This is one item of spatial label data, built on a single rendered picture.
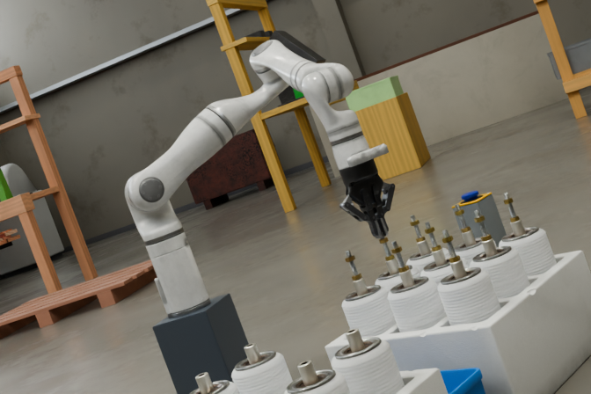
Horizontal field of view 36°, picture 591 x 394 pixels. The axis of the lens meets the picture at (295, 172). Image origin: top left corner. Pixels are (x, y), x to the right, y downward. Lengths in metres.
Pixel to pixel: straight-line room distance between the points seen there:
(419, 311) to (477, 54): 7.01
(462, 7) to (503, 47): 3.49
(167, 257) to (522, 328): 0.80
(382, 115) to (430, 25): 5.37
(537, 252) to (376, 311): 0.33
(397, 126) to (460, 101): 1.94
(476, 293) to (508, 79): 7.04
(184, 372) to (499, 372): 0.76
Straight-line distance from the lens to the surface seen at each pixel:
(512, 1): 11.98
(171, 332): 2.06
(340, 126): 1.84
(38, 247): 7.31
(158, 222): 2.07
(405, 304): 1.71
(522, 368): 1.66
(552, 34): 6.44
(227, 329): 2.07
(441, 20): 12.09
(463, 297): 1.64
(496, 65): 8.63
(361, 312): 1.79
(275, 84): 2.14
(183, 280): 2.04
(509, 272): 1.74
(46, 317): 5.70
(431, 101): 8.72
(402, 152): 6.85
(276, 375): 1.57
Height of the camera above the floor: 0.61
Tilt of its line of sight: 3 degrees down
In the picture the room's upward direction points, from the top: 20 degrees counter-clockwise
